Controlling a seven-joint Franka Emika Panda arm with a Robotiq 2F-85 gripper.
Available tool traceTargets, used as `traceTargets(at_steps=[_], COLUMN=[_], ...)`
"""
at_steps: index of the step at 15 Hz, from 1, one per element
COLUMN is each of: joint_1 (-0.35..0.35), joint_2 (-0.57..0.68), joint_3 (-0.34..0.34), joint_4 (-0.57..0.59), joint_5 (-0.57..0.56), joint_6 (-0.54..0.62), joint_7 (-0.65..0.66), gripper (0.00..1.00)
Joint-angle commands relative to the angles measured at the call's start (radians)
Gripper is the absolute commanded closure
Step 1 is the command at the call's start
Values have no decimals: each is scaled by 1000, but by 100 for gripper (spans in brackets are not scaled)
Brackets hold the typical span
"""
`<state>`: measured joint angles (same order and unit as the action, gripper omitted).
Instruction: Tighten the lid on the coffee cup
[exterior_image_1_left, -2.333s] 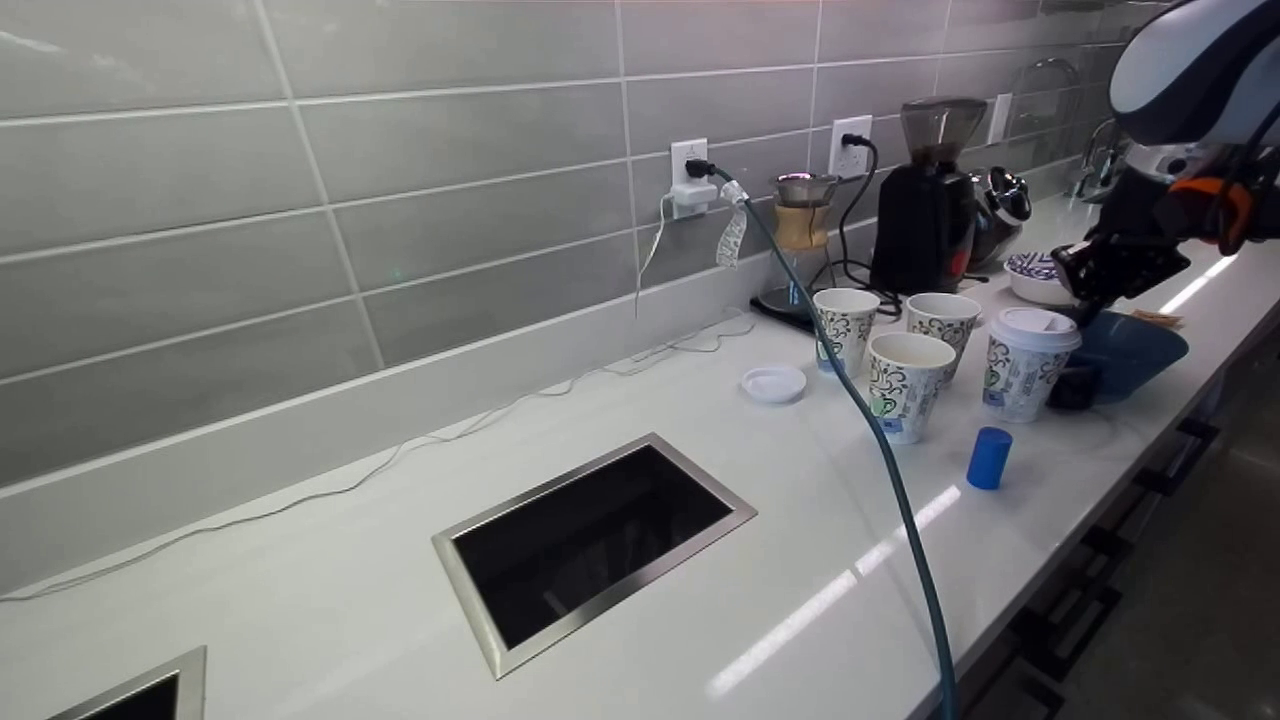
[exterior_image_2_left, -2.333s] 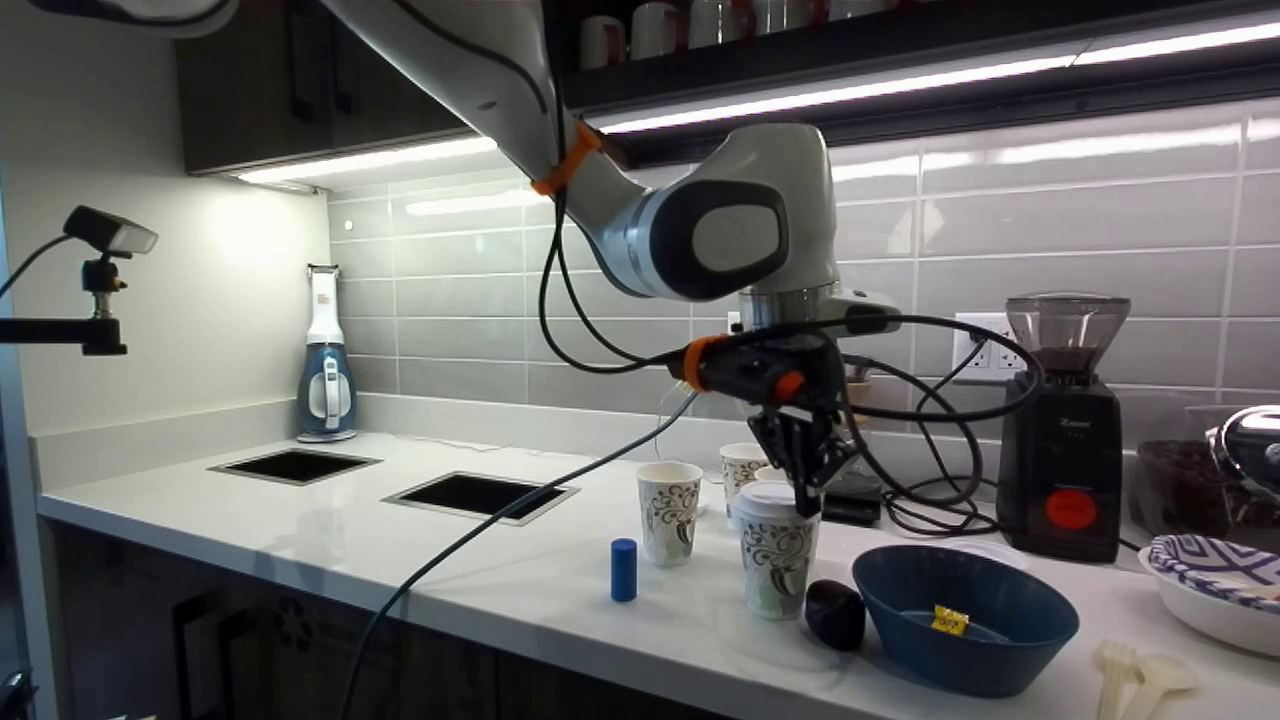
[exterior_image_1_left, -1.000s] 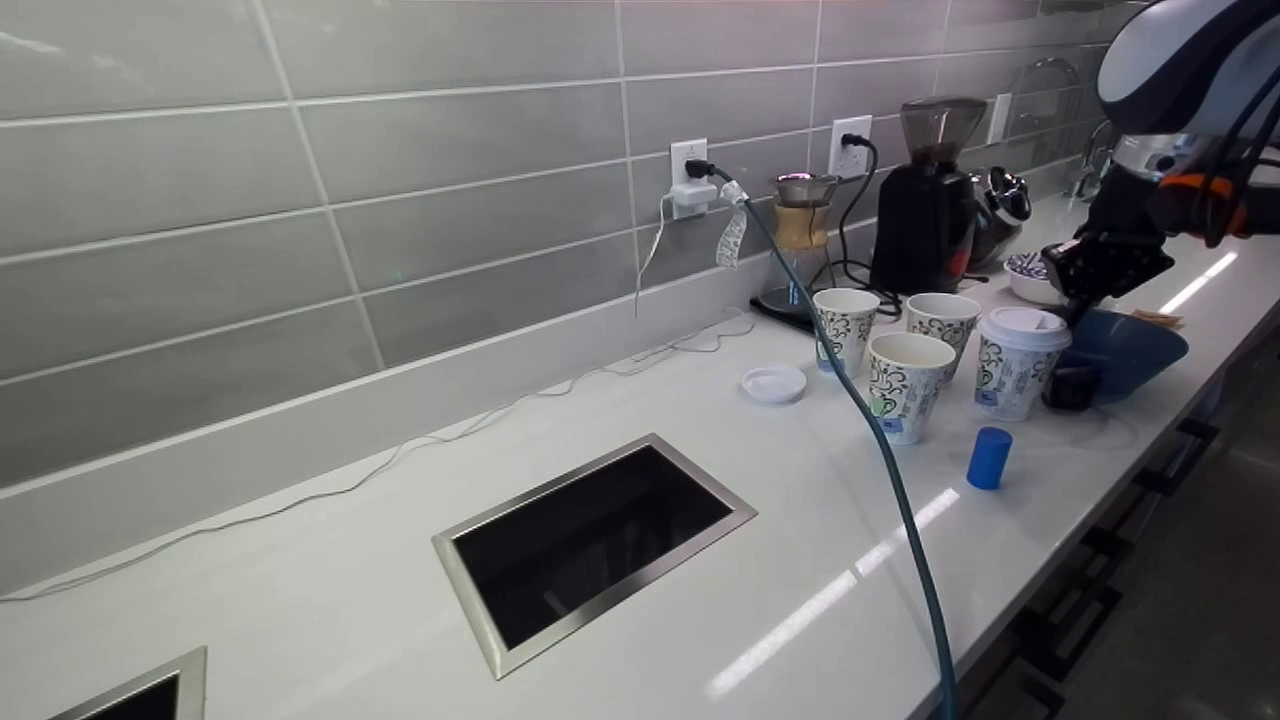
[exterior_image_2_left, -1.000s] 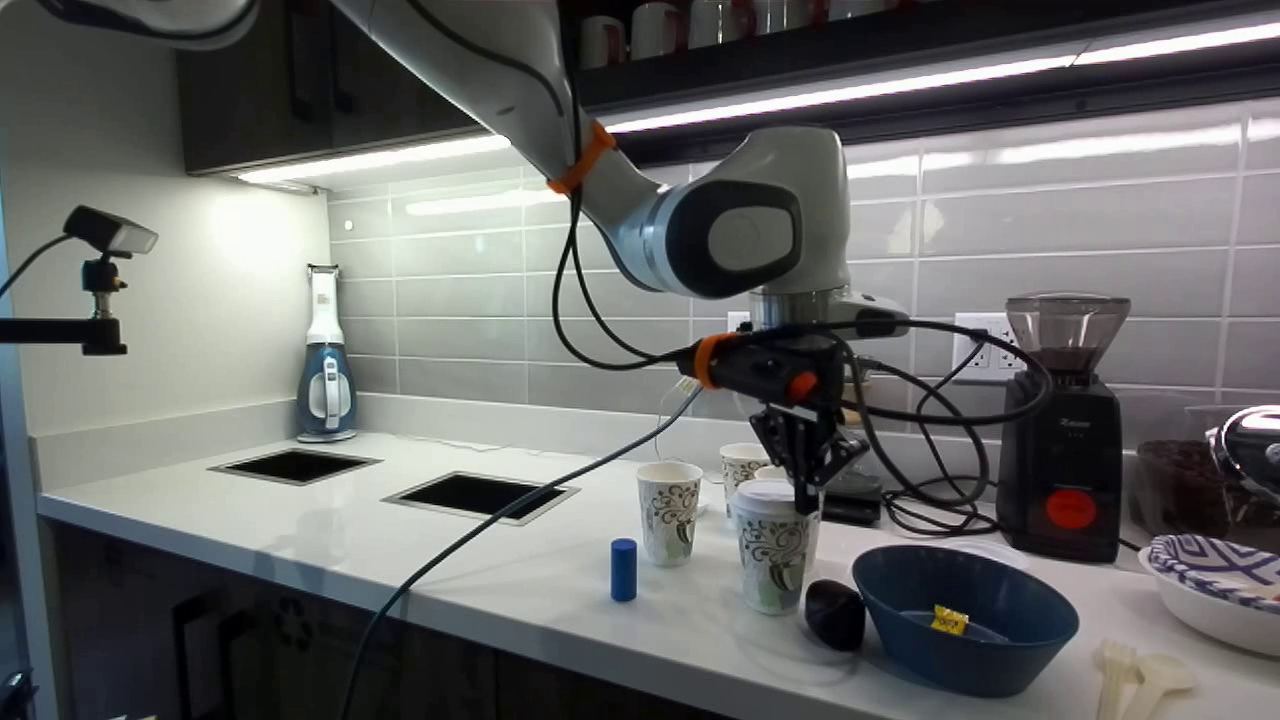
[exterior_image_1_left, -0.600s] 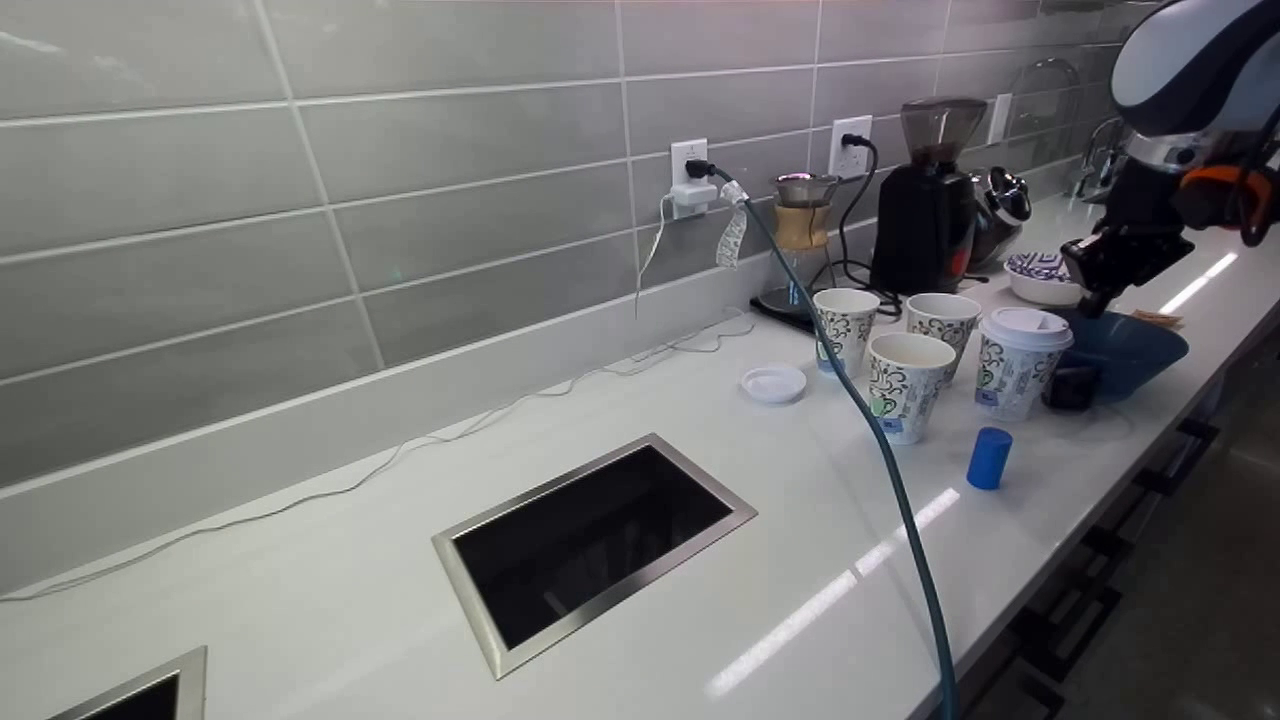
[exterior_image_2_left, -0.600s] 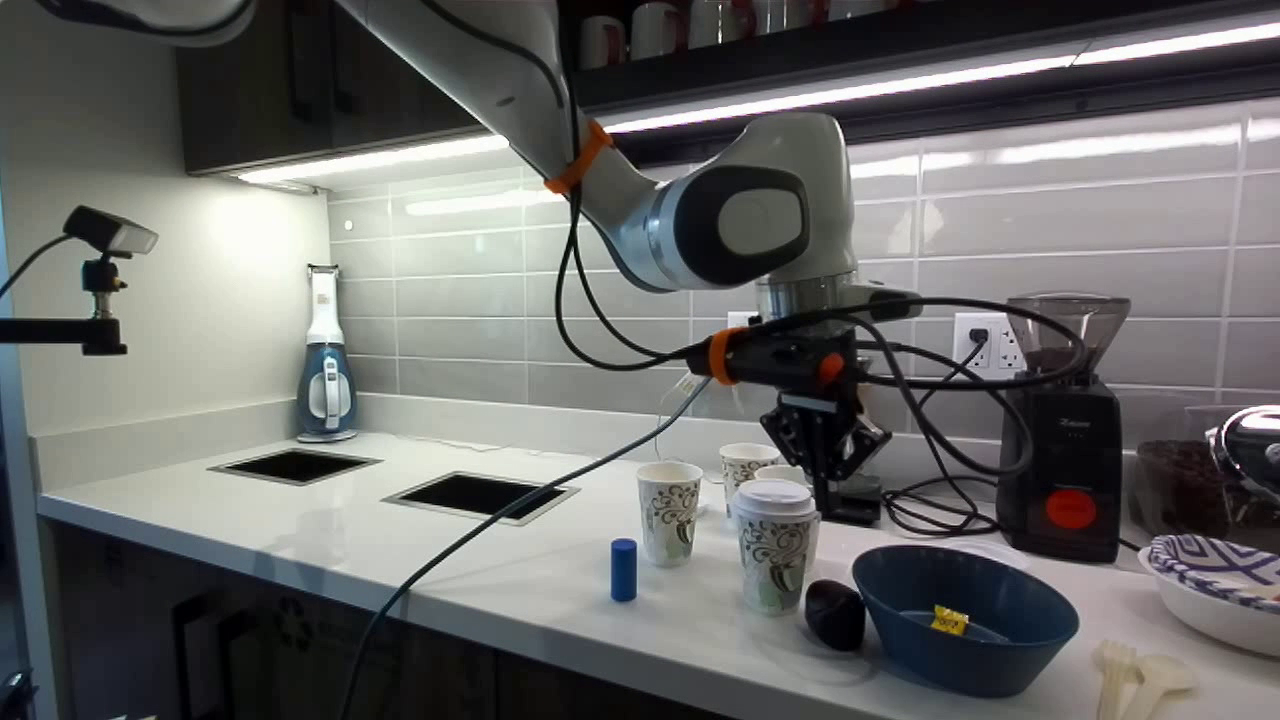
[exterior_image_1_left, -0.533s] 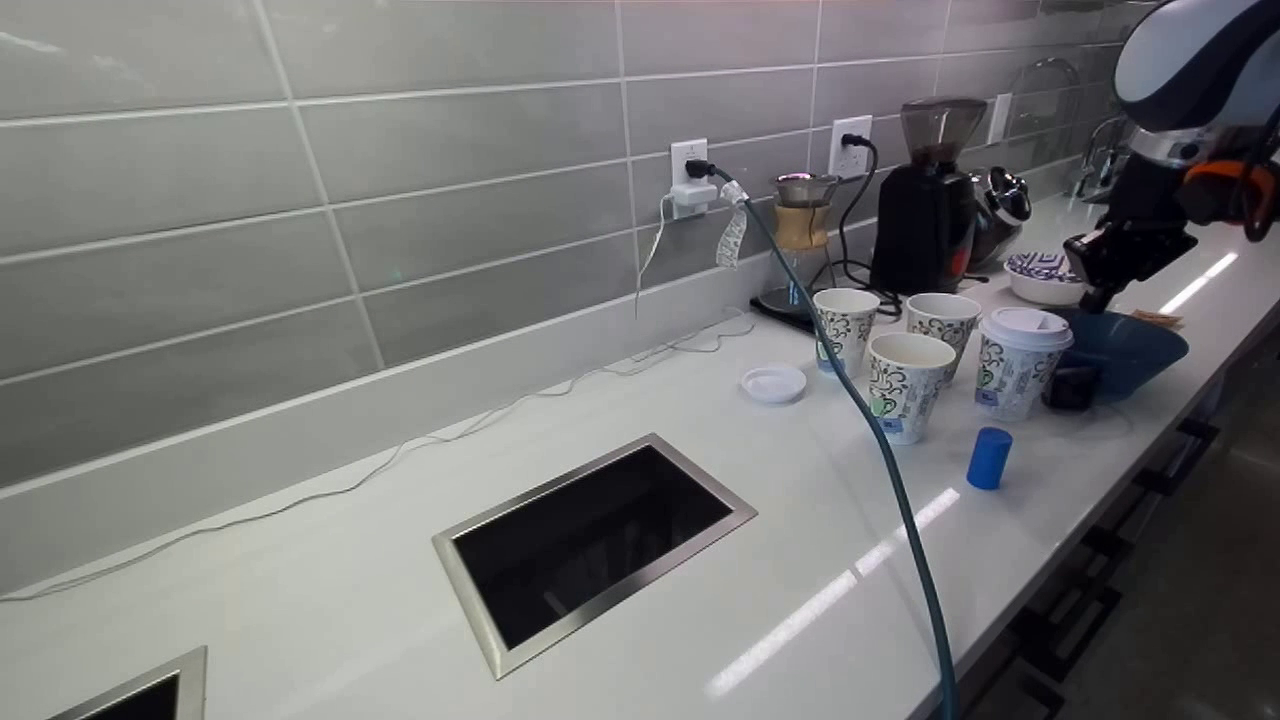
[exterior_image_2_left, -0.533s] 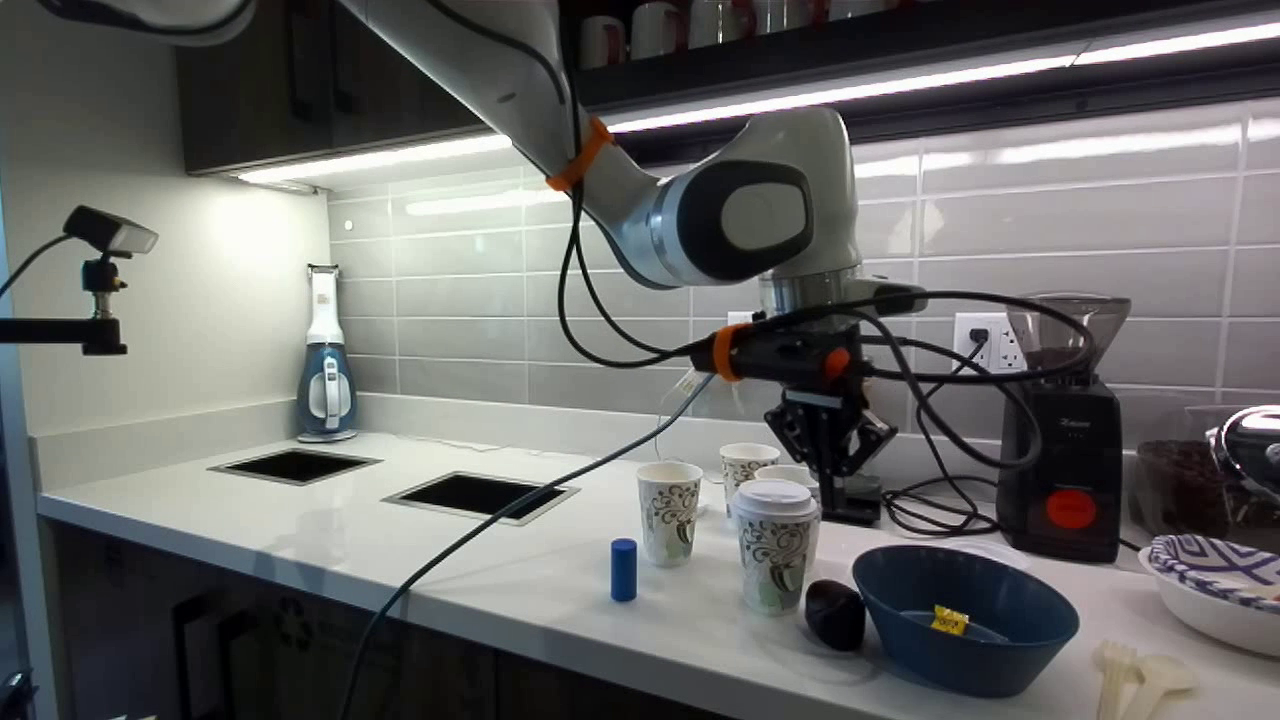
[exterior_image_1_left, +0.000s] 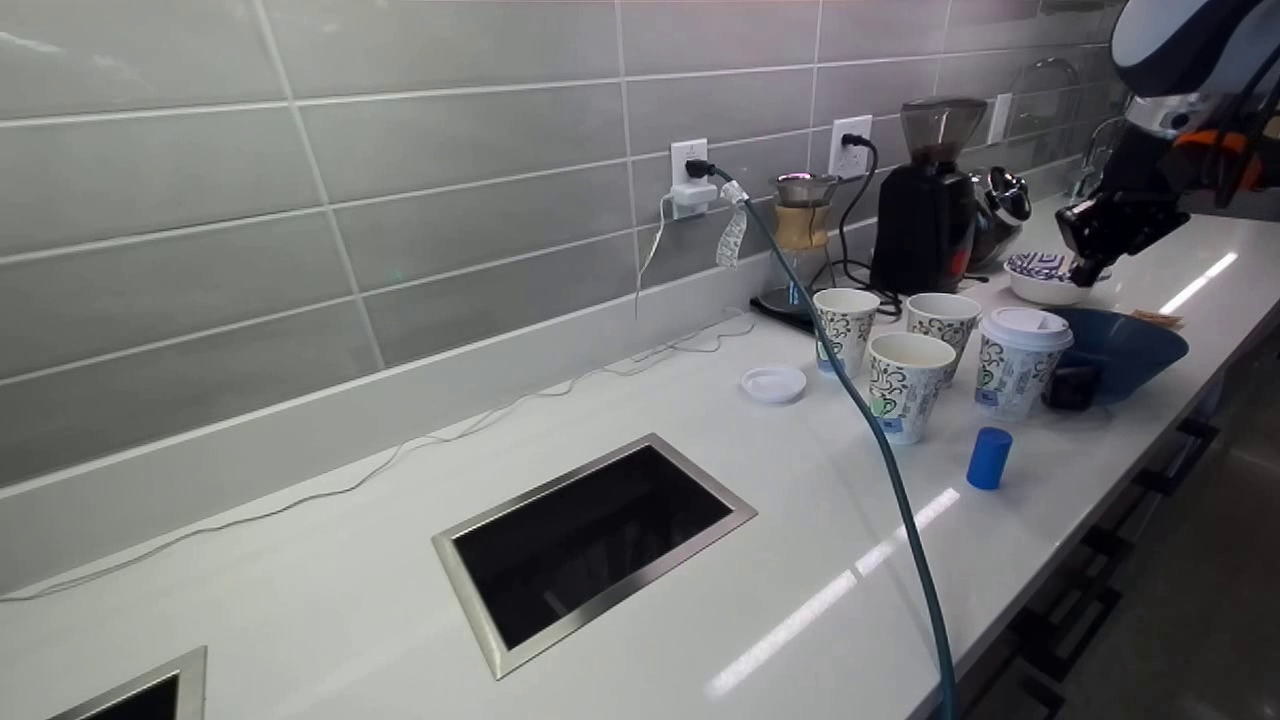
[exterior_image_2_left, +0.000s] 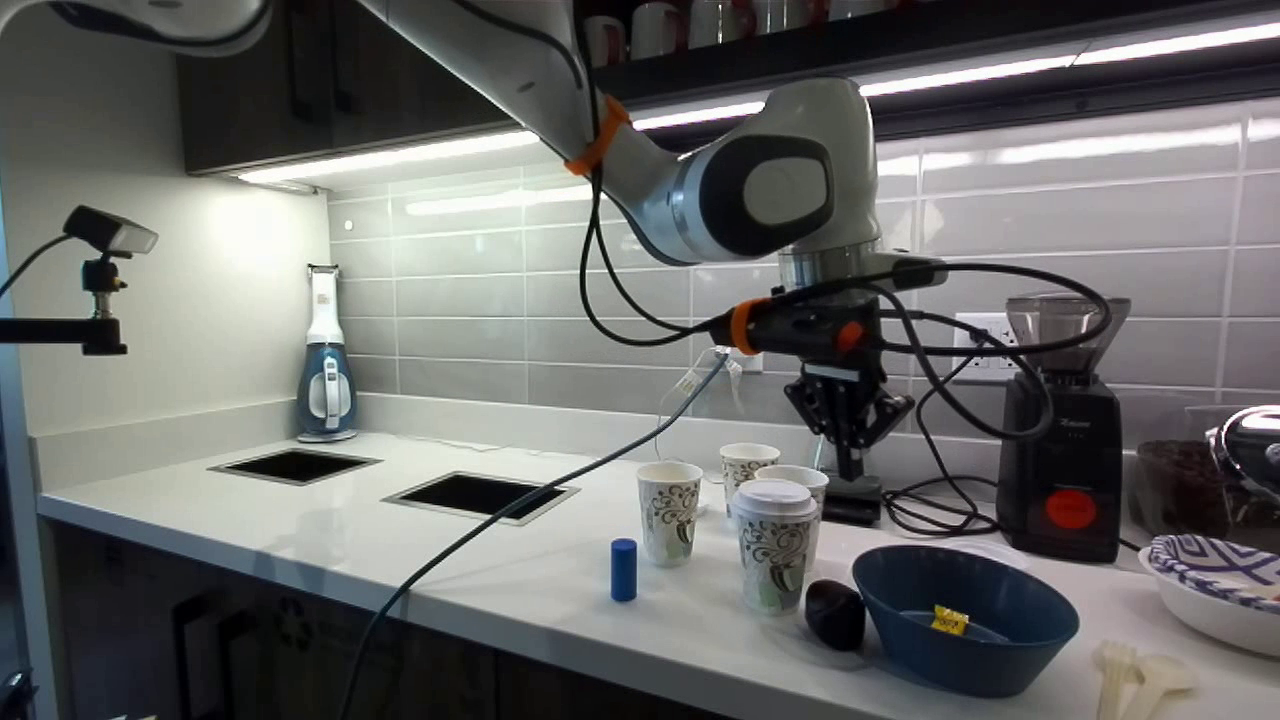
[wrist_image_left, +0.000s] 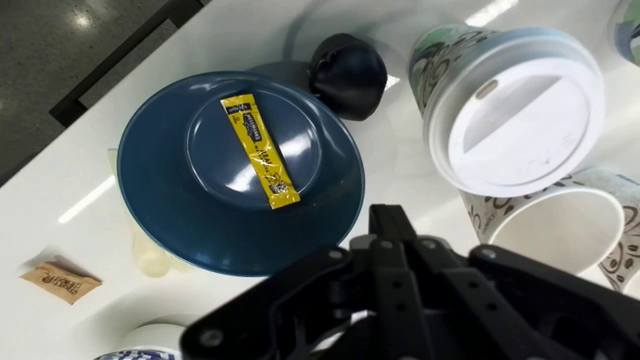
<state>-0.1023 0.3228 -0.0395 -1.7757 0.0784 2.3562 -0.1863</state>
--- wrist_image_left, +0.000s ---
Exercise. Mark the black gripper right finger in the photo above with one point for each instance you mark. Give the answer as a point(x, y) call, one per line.
point(506, 307)

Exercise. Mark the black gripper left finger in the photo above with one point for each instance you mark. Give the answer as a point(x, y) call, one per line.
point(301, 307)

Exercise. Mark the patterned paper cup with lid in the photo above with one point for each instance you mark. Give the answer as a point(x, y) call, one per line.
point(520, 120)

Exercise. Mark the patterned open paper cup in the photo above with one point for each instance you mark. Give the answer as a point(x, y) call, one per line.
point(567, 230)
point(630, 30)

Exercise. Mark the cream plastic spoon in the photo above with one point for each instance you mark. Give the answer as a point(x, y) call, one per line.
point(152, 256)

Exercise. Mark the yellow stick packet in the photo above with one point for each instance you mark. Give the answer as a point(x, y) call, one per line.
point(261, 152)

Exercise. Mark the blue patterned white bowl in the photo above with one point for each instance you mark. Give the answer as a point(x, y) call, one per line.
point(143, 342)

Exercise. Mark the black round object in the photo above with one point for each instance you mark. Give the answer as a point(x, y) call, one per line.
point(351, 76)

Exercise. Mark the brown sugar packet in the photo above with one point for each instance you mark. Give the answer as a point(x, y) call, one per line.
point(60, 283)

